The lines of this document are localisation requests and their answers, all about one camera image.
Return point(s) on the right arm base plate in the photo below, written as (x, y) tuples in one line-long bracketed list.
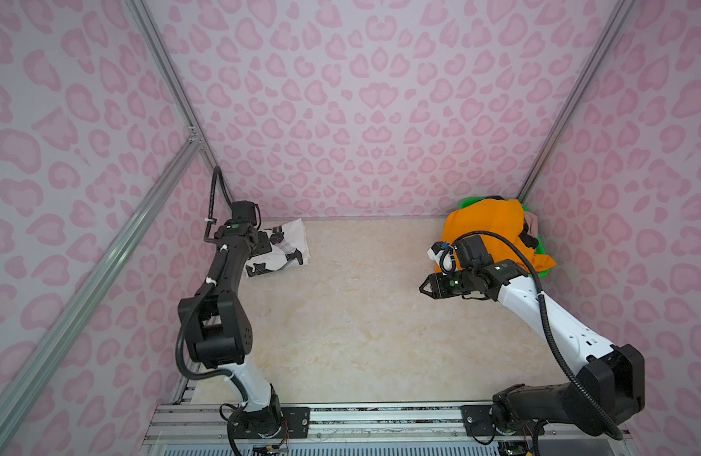
[(481, 421)]

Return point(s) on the green laundry basket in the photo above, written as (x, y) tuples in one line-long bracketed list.
[(541, 262)]

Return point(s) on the orange garment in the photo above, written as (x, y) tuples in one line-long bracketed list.
[(499, 228)]

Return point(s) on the pink beige garment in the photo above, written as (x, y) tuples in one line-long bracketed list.
[(532, 223)]

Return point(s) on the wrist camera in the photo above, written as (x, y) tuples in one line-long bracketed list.
[(246, 212), (442, 254)]

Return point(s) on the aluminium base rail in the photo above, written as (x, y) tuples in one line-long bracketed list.
[(406, 428)]

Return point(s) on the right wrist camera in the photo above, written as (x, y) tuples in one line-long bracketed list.
[(442, 254)]

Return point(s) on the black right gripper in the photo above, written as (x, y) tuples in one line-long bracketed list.
[(436, 292)]

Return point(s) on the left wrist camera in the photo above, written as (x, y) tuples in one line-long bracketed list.
[(246, 212)]

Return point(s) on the black garment in basket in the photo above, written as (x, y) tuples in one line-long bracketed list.
[(529, 242)]

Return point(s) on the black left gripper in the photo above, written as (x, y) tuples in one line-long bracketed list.
[(266, 246)]

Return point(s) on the white t-shirt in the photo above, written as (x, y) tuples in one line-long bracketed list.
[(290, 249)]

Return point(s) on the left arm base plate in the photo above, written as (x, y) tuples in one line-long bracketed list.
[(291, 422)]

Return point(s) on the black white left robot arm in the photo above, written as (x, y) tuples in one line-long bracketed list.
[(216, 337)]

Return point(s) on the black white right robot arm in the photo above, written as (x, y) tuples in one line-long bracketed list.
[(604, 384)]

